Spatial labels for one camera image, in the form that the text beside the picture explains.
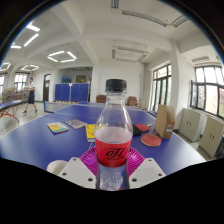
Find clear red-labelled drink bottle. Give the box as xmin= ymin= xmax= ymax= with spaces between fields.
xmin=94 ymin=78 xmax=134 ymax=192

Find yellow book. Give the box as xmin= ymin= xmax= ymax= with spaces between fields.
xmin=85 ymin=123 xmax=101 ymax=143

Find dark brown door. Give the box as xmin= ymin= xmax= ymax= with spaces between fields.
xmin=42 ymin=73 xmax=52 ymax=102

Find blue folding partition boards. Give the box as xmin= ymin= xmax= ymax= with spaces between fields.
xmin=54 ymin=82 xmax=90 ymax=103

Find thin grey booklet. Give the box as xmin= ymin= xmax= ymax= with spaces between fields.
xmin=64 ymin=118 xmax=88 ymax=130

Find black bin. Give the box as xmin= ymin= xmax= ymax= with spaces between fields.
xmin=215 ymin=133 xmax=224 ymax=160

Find tall black-framed window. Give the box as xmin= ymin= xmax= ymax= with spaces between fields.
xmin=151 ymin=64 xmax=173 ymax=113

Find white mug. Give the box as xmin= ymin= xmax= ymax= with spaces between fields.
xmin=46 ymin=159 xmax=69 ymax=176

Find small yellow-blue book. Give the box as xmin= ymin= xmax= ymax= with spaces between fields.
xmin=46 ymin=121 xmax=70 ymax=135

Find blue red-legged table tennis table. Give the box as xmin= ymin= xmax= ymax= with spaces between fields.
xmin=0 ymin=99 xmax=25 ymax=123

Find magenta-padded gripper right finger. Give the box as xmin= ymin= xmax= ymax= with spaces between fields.
xmin=125 ymin=146 xmax=167 ymax=190

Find shelf unit with books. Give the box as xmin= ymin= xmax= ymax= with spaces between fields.
xmin=0 ymin=87 xmax=29 ymax=104

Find brown armchair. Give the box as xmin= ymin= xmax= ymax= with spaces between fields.
xmin=95 ymin=94 xmax=108 ymax=104
xmin=126 ymin=95 xmax=139 ymax=108

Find brown cardboard box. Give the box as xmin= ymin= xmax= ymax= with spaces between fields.
xmin=153 ymin=104 xmax=176 ymax=140

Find white ceiling air conditioner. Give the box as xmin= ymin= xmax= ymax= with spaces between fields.
xmin=111 ymin=44 xmax=150 ymax=64

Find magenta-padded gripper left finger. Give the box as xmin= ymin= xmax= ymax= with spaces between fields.
xmin=57 ymin=146 xmax=100 ymax=190

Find wide black-framed window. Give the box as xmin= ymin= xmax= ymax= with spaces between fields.
xmin=190 ymin=65 xmax=224 ymax=119

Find group of ceiling lights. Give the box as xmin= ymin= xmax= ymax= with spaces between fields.
xmin=0 ymin=23 xmax=78 ymax=73

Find beige two-door cabinet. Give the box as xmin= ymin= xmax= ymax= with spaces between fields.
xmin=198 ymin=116 xmax=224 ymax=159
xmin=178 ymin=108 xmax=203 ymax=143

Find person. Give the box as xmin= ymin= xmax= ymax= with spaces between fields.
xmin=21 ymin=77 xmax=39 ymax=115

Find red table tennis paddle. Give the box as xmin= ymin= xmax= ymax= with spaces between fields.
xmin=134 ymin=123 xmax=153 ymax=133
xmin=140 ymin=133 xmax=163 ymax=148

